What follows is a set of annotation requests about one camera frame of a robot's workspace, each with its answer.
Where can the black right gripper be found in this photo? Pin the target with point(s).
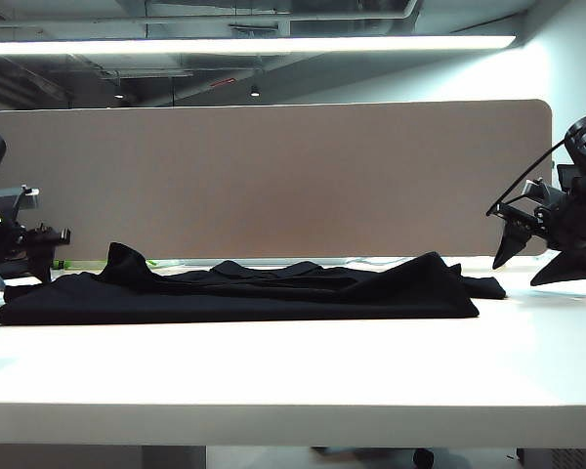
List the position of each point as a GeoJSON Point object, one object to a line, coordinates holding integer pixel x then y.
{"type": "Point", "coordinates": [571, 220]}

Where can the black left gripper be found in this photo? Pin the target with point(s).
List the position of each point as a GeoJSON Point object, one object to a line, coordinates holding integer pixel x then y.
{"type": "Point", "coordinates": [29, 239]}

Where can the black polo T-shirt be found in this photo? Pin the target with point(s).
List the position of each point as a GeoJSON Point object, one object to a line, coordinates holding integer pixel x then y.
{"type": "Point", "coordinates": [254, 298]}

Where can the green flat object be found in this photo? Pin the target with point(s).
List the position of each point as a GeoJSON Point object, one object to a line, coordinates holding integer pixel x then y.
{"type": "Point", "coordinates": [63, 265]}

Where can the grey perforated cabinet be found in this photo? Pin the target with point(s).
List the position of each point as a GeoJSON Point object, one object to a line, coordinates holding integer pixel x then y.
{"type": "Point", "coordinates": [561, 459]}

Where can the round ceiling spotlight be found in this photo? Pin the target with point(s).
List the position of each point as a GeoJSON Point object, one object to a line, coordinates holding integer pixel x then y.
{"type": "Point", "coordinates": [119, 95]}
{"type": "Point", "coordinates": [255, 91]}

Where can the black chair base with wheel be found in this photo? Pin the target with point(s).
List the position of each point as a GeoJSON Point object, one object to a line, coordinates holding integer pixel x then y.
{"type": "Point", "coordinates": [422, 457]}

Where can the brown desk divider panel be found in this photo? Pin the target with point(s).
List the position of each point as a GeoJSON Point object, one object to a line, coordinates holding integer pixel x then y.
{"type": "Point", "coordinates": [273, 181]}

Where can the long linear ceiling light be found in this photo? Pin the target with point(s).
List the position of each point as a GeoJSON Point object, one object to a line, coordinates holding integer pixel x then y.
{"type": "Point", "coordinates": [249, 45]}

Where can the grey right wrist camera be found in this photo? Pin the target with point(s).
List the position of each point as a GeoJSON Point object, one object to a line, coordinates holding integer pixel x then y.
{"type": "Point", "coordinates": [542, 191]}

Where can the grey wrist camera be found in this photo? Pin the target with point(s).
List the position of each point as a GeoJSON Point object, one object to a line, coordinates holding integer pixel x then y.
{"type": "Point", "coordinates": [542, 191]}
{"type": "Point", "coordinates": [19, 197]}

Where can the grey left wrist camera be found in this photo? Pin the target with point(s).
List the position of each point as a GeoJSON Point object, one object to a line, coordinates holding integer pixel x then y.
{"type": "Point", "coordinates": [19, 197]}

